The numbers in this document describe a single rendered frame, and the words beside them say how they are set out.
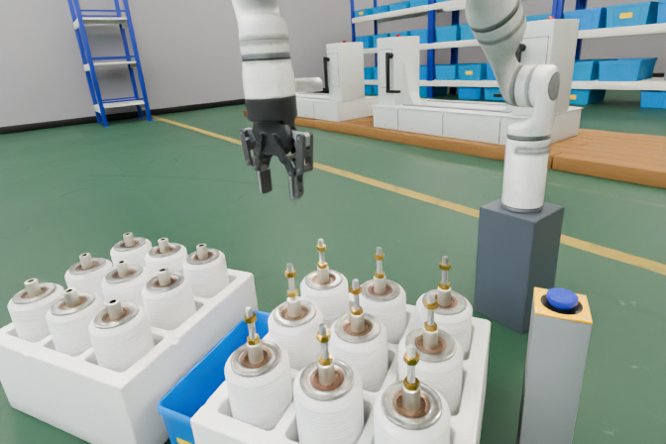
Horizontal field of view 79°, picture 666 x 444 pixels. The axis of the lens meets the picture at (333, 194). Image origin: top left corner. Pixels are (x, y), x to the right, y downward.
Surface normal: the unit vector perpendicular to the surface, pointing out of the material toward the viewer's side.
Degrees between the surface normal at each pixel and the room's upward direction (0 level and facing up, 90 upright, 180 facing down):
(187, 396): 88
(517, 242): 90
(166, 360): 90
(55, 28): 90
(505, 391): 0
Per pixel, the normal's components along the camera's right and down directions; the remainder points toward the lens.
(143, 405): 0.92, 0.07
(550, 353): -0.41, 0.32
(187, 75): 0.59, 0.22
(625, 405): -0.06, -0.95
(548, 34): -0.80, 0.24
